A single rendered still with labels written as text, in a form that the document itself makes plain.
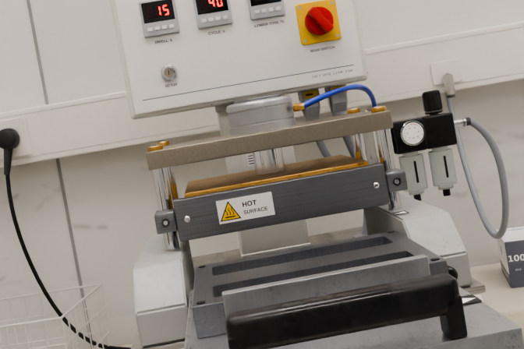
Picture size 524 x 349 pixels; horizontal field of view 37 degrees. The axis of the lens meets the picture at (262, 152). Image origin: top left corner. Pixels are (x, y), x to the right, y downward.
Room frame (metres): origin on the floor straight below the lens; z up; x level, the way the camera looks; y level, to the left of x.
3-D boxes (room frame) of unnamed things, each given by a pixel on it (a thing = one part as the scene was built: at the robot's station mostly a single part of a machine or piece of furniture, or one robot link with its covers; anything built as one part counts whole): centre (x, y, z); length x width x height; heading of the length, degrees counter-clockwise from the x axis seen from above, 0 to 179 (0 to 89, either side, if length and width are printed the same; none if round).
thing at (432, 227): (0.87, -0.15, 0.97); 0.26 x 0.05 x 0.07; 4
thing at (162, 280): (0.86, 0.13, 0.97); 0.25 x 0.05 x 0.07; 4
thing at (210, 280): (0.68, -0.02, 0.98); 0.20 x 0.17 x 0.03; 94
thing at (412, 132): (1.08, -0.22, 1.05); 0.15 x 0.05 x 0.15; 94
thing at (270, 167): (0.94, -0.01, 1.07); 0.22 x 0.17 x 0.10; 94
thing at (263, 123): (0.97, -0.02, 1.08); 0.31 x 0.24 x 0.13; 94
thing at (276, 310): (0.49, -0.03, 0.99); 0.15 x 0.02 x 0.04; 94
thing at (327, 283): (0.63, -0.03, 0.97); 0.30 x 0.22 x 0.08; 4
